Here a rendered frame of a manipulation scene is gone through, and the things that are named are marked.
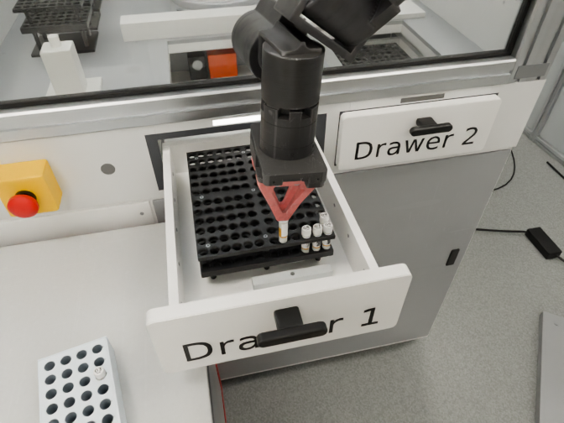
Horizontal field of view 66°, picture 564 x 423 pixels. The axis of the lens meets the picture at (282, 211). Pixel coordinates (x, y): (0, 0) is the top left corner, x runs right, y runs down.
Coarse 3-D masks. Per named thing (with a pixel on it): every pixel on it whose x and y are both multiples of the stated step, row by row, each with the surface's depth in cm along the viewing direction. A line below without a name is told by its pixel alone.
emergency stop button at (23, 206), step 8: (8, 200) 62; (16, 200) 62; (24, 200) 62; (32, 200) 63; (8, 208) 62; (16, 208) 62; (24, 208) 63; (32, 208) 63; (16, 216) 63; (24, 216) 64; (32, 216) 64
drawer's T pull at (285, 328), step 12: (276, 312) 46; (288, 312) 46; (276, 324) 46; (288, 324) 45; (300, 324) 45; (312, 324) 45; (324, 324) 45; (264, 336) 44; (276, 336) 44; (288, 336) 44; (300, 336) 45; (312, 336) 45
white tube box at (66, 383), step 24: (48, 360) 54; (72, 360) 54; (96, 360) 55; (48, 384) 53; (72, 384) 53; (96, 384) 52; (48, 408) 51; (72, 408) 50; (96, 408) 50; (120, 408) 51
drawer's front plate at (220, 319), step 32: (288, 288) 46; (320, 288) 46; (352, 288) 47; (384, 288) 49; (160, 320) 44; (192, 320) 45; (224, 320) 46; (256, 320) 47; (320, 320) 50; (352, 320) 52; (384, 320) 54; (160, 352) 48; (192, 352) 49; (256, 352) 52
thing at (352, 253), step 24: (168, 144) 71; (192, 144) 72; (216, 144) 73; (240, 144) 74; (168, 168) 67; (168, 192) 63; (336, 192) 63; (168, 216) 59; (192, 216) 68; (336, 216) 64; (168, 240) 56; (192, 240) 64; (336, 240) 64; (360, 240) 56; (168, 264) 53; (192, 264) 61; (288, 264) 61; (312, 264) 61; (336, 264) 61; (360, 264) 56; (168, 288) 51; (192, 288) 58; (216, 288) 58; (240, 288) 58
